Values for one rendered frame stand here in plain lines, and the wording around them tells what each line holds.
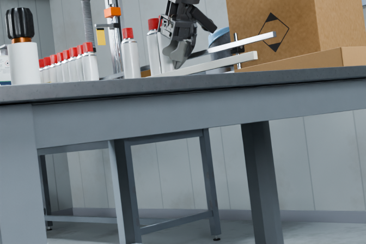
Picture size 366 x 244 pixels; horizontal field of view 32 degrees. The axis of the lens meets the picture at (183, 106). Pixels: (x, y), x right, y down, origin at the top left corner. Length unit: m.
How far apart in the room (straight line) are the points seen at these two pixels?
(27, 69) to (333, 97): 1.05
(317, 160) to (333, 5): 2.85
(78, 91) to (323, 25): 1.00
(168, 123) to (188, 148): 4.41
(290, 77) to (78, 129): 0.39
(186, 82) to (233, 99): 0.13
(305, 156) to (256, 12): 2.86
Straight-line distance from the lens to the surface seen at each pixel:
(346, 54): 1.26
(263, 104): 1.09
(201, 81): 0.96
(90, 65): 2.21
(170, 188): 5.60
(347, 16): 1.83
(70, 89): 0.84
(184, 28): 1.76
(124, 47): 2.00
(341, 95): 1.25
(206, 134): 4.24
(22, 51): 1.99
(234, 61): 1.58
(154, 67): 1.88
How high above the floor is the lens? 0.75
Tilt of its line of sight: 2 degrees up
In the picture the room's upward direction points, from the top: 7 degrees counter-clockwise
